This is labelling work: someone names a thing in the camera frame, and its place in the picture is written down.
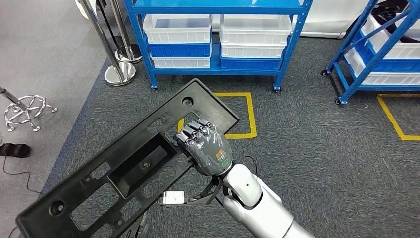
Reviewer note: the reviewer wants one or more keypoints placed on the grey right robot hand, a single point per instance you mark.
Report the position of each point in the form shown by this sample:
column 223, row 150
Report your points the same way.
column 210, row 151

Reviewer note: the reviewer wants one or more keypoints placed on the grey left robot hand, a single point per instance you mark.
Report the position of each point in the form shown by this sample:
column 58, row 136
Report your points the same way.
column 137, row 228

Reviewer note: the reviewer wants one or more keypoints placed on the black plastic panel part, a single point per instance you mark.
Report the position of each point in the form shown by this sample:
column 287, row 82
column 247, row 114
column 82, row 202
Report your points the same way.
column 82, row 193

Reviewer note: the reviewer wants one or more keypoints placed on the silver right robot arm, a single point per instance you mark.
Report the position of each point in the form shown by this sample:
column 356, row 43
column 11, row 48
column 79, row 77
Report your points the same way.
column 262, row 210

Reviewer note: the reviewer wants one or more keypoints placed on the blue metal shelf rack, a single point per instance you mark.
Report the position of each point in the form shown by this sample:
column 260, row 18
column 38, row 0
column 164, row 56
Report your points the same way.
column 216, row 6

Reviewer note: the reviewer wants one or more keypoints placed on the blue wheeled shelf rack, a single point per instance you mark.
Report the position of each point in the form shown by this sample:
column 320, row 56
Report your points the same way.
column 361, row 62

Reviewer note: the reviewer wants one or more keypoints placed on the black shoe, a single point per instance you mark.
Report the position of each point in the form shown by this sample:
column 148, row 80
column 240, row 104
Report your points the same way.
column 14, row 150

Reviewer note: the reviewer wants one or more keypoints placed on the chrome stool base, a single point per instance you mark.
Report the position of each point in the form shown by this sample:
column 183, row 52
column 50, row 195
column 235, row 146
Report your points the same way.
column 23, row 110

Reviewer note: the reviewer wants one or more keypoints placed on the black curved plastic parts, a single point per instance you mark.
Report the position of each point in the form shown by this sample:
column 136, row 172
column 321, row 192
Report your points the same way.
column 393, row 13

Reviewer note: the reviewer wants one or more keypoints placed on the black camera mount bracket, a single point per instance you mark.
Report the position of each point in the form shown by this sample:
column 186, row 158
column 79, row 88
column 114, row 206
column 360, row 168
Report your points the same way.
column 205, row 195

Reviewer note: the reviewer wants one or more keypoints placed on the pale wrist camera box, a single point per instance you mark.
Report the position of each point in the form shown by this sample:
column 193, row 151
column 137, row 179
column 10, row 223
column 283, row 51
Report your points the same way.
column 174, row 198

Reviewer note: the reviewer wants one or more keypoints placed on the chrome stanchion post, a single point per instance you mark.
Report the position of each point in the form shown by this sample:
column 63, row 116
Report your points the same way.
column 119, row 74
column 129, row 54

